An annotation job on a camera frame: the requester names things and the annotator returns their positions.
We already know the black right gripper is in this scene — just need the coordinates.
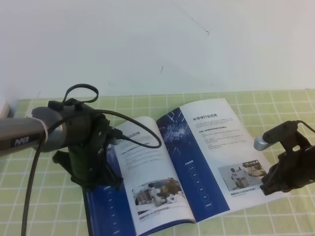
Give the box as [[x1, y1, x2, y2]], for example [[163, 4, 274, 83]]
[[259, 145, 315, 196]]

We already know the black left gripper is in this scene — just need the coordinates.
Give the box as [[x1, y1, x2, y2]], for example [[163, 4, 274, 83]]
[[52, 98, 123, 190]]

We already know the blue robot brochure book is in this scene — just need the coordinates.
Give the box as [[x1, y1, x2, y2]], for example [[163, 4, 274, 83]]
[[85, 99, 285, 236]]

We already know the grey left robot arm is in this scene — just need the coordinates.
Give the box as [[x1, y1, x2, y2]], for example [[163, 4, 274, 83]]
[[0, 98, 122, 190]]

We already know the white box at left edge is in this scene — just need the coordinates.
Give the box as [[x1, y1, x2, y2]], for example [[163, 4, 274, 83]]
[[0, 97, 10, 118]]

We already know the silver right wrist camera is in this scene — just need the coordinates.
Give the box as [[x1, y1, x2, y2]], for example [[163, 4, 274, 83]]
[[253, 120, 315, 152]]

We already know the black left camera cable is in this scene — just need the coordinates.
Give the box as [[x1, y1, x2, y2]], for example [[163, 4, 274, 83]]
[[19, 84, 163, 236]]

